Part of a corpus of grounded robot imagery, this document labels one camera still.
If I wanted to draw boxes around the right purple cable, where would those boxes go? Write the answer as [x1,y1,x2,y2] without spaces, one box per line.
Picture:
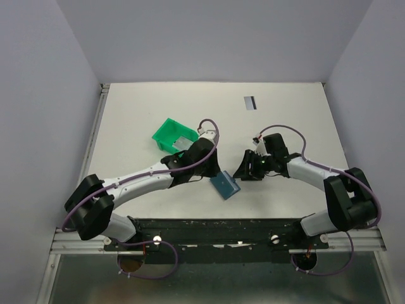
[252,125,383,276]

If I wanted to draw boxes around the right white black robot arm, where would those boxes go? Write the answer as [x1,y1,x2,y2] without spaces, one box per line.
[233,133,378,248]

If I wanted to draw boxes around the aluminium rail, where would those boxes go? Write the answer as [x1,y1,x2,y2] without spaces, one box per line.
[51,231,104,255]
[289,229,387,254]

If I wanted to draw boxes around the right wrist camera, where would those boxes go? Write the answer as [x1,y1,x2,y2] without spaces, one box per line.
[252,135,268,156]

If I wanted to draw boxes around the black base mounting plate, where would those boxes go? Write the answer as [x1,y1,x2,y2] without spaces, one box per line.
[104,218,328,264]

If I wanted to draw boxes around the green plastic bin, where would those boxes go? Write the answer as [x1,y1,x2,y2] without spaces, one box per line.
[152,118,199,154]

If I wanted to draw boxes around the right aluminium rail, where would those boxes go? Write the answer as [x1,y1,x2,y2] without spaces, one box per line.
[289,229,387,254]

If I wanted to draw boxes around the blue card holder wallet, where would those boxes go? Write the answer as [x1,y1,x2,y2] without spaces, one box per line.
[209,170,240,200]

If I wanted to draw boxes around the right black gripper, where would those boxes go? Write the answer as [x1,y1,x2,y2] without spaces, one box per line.
[232,149,275,181]

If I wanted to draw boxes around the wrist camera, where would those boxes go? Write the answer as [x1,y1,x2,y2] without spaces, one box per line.
[252,135,268,156]
[197,129,218,143]

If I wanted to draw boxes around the left aluminium rail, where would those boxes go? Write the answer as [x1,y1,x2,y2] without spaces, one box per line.
[51,231,104,255]

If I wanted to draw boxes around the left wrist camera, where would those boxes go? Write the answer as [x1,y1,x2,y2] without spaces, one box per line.
[197,129,218,143]

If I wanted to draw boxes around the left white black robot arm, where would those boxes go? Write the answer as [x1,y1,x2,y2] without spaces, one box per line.
[61,136,220,250]

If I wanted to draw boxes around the silver cards in bin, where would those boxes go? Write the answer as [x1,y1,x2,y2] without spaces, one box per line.
[172,136,194,151]

